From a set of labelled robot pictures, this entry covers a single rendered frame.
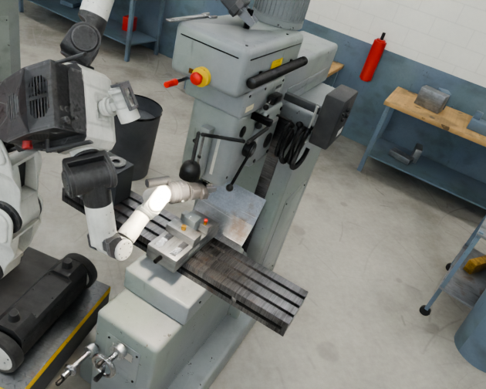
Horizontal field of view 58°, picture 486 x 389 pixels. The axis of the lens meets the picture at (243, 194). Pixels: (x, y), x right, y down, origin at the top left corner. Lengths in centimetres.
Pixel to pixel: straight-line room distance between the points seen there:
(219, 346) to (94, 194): 140
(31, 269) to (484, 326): 282
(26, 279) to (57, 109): 112
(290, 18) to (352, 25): 412
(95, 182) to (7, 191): 51
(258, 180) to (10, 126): 113
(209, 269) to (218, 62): 93
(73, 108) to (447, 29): 474
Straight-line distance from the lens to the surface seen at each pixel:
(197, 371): 246
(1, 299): 223
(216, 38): 137
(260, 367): 282
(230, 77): 136
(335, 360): 305
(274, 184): 210
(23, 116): 144
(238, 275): 194
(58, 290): 221
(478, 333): 351
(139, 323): 194
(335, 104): 170
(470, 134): 500
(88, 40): 150
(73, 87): 143
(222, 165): 163
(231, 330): 266
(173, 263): 184
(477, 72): 566
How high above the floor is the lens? 224
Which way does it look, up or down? 33 degrees down
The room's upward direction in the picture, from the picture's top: 17 degrees clockwise
